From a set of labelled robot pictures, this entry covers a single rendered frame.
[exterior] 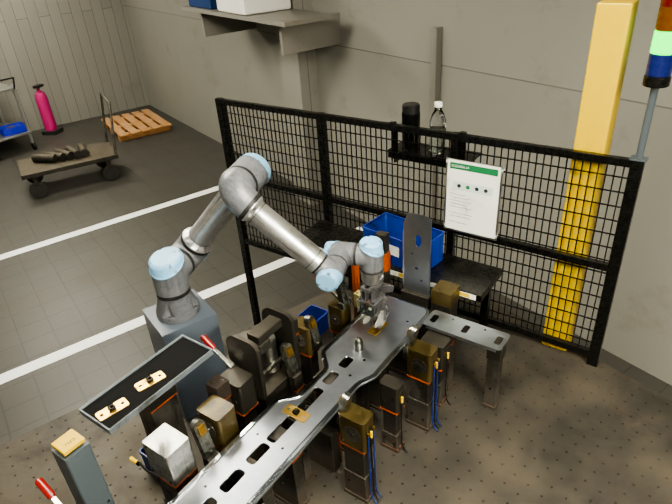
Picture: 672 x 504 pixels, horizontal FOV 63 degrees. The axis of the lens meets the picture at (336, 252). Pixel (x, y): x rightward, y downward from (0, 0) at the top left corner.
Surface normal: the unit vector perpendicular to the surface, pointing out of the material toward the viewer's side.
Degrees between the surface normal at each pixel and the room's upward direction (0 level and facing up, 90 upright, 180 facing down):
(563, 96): 90
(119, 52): 90
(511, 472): 0
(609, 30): 90
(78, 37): 90
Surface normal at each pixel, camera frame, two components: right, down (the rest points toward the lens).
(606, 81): -0.57, 0.45
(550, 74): -0.80, 0.35
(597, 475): -0.07, -0.86
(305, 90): 0.59, 0.38
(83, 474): 0.82, 0.25
